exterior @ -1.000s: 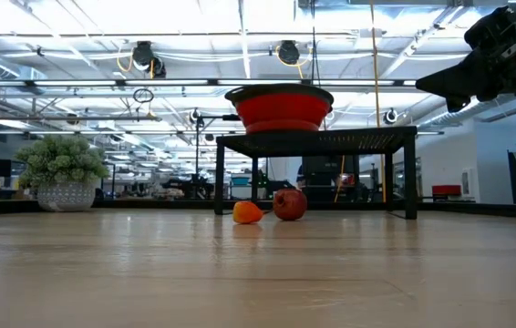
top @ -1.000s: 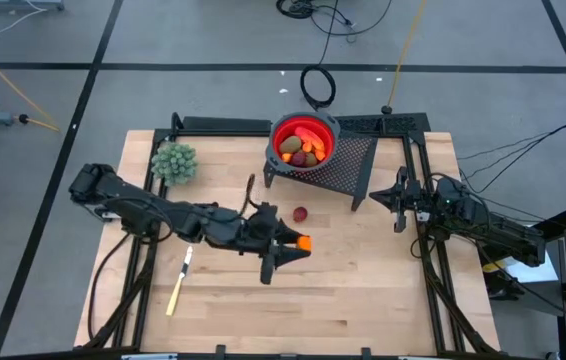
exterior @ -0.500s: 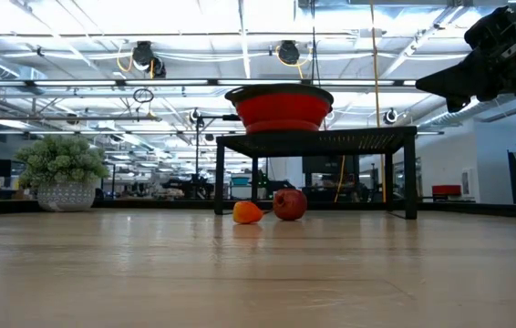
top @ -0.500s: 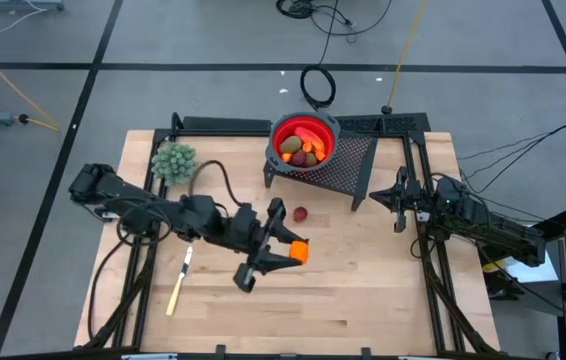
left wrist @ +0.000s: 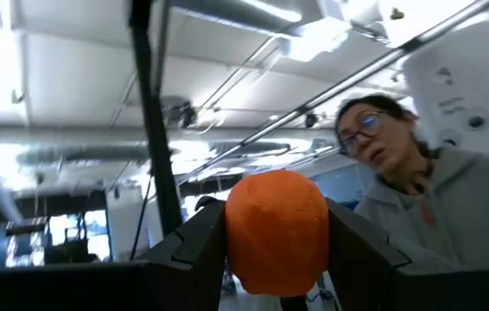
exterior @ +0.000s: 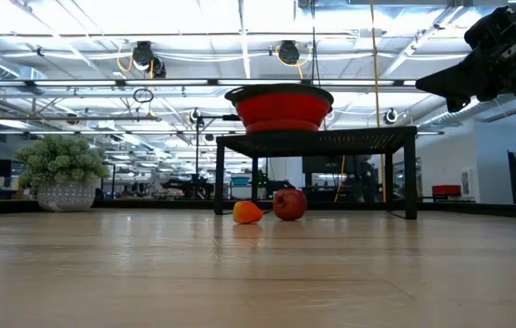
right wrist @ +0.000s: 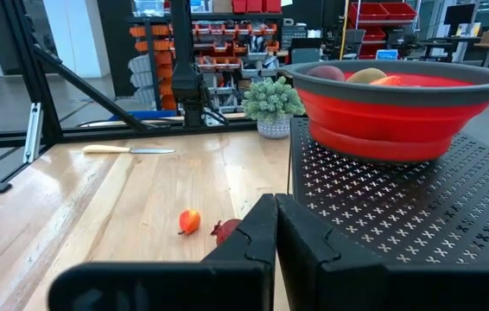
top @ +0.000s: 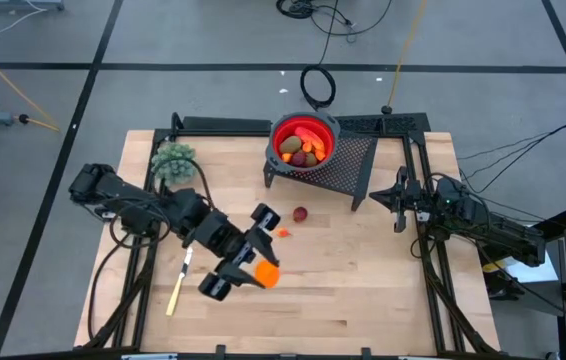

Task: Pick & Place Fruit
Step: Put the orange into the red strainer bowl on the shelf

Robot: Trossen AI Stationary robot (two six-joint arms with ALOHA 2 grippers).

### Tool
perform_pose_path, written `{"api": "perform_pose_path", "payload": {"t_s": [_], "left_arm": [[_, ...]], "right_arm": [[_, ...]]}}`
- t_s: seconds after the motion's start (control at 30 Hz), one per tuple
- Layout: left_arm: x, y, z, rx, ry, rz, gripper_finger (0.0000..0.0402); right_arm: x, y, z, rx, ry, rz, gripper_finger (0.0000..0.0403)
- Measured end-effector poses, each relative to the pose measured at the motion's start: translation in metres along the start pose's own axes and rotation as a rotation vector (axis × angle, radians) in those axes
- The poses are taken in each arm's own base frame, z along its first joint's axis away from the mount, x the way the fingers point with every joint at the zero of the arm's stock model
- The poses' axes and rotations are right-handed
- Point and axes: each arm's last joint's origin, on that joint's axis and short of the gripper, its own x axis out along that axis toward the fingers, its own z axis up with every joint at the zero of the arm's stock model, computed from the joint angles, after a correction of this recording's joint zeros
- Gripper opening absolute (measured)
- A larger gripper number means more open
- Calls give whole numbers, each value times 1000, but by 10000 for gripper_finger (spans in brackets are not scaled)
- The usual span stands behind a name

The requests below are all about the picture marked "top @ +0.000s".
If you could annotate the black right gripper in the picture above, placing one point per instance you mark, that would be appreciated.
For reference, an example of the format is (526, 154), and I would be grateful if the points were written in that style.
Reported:
(420, 200)

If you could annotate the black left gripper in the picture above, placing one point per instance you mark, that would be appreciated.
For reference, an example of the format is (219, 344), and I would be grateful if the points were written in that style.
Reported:
(220, 235)

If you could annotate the orange persimmon fruit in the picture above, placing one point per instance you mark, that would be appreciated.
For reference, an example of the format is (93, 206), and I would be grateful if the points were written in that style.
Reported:
(268, 274)

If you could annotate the brown green kiwi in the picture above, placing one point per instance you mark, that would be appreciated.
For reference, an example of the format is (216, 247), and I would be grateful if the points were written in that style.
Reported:
(290, 144)
(311, 160)

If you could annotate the dark red pomegranate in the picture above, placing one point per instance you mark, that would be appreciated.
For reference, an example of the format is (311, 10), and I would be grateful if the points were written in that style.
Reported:
(299, 160)

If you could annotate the red yellow mango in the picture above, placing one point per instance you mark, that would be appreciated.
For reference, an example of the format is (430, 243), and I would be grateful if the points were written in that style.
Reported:
(310, 136)

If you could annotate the red grey collapsible colander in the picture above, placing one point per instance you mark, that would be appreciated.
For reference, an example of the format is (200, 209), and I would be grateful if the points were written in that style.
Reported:
(279, 127)

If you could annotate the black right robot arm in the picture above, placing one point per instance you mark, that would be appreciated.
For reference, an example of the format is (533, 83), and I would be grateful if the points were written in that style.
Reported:
(503, 232)

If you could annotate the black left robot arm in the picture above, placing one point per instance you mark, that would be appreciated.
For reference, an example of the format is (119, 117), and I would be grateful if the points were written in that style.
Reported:
(133, 205)

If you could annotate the black perforated metal stand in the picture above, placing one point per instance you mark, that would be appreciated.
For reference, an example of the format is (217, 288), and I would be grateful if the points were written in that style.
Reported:
(348, 167)

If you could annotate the small red apple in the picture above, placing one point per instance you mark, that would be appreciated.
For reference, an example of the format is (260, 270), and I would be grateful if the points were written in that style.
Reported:
(300, 214)

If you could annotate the black table edge clamp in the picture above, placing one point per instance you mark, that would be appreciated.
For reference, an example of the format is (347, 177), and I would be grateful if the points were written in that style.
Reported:
(366, 352)
(220, 351)

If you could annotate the green plant in white pot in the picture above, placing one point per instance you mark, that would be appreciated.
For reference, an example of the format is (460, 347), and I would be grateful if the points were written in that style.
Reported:
(173, 160)

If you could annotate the white screen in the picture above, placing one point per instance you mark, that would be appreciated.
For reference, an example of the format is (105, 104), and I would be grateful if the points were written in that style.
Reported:
(533, 270)

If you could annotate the grey floor base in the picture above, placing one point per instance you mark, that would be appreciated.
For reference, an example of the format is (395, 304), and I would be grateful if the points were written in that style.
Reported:
(18, 4)

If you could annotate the silver mounting bracket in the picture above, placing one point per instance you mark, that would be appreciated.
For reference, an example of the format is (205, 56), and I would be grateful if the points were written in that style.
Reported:
(104, 212)
(423, 215)

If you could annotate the black aluminium table frame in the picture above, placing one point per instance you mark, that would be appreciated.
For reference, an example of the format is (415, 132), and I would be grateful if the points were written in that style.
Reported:
(141, 300)

